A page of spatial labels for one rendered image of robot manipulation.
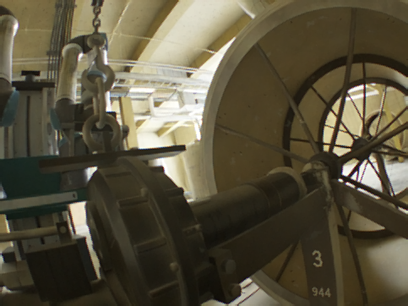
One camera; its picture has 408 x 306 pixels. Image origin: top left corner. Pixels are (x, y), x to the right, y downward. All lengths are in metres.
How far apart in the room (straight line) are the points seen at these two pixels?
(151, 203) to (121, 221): 0.04
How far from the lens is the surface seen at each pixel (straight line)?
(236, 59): 1.24
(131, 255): 0.24
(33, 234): 0.35
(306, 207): 0.57
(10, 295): 0.38
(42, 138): 1.34
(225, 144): 1.54
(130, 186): 0.27
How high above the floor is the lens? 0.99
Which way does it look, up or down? 8 degrees up
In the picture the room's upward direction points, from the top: 14 degrees counter-clockwise
